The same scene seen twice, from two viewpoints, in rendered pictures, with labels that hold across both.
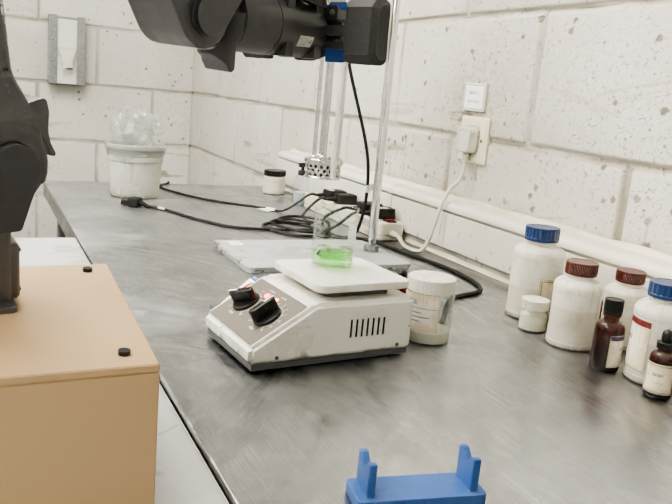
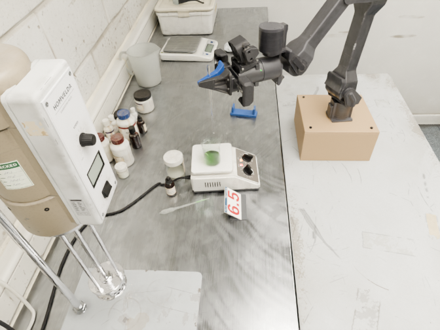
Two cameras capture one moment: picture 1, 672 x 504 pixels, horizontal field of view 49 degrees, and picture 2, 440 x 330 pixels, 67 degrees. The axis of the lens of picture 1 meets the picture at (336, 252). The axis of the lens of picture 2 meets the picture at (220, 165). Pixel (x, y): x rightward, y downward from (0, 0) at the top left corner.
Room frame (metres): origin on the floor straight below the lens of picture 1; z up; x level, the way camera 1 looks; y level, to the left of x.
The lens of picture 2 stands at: (1.41, 0.40, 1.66)
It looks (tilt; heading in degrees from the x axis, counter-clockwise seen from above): 45 degrees down; 213
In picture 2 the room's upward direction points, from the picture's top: 4 degrees counter-clockwise
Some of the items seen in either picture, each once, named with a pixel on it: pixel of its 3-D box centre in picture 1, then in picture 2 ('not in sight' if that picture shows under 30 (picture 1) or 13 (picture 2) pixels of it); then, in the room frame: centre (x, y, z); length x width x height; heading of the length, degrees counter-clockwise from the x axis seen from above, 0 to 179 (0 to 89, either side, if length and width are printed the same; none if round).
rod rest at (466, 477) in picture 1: (417, 476); (243, 110); (0.50, -0.07, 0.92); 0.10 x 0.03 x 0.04; 106
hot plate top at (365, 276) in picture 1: (340, 273); (211, 158); (0.83, -0.01, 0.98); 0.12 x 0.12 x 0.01; 31
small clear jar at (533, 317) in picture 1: (533, 314); (122, 170); (0.96, -0.27, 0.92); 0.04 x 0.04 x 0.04
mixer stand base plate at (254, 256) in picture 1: (310, 253); (132, 311); (1.28, 0.04, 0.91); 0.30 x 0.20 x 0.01; 117
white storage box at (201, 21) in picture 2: not in sight; (189, 9); (-0.14, -0.75, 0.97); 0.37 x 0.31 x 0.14; 26
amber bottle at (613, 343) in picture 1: (609, 333); (134, 137); (0.83, -0.32, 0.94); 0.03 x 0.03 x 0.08
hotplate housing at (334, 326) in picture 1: (317, 311); (221, 167); (0.82, 0.01, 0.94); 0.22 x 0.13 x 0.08; 121
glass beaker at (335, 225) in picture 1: (333, 236); (212, 151); (0.85, 0.01, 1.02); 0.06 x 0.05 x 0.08; 148
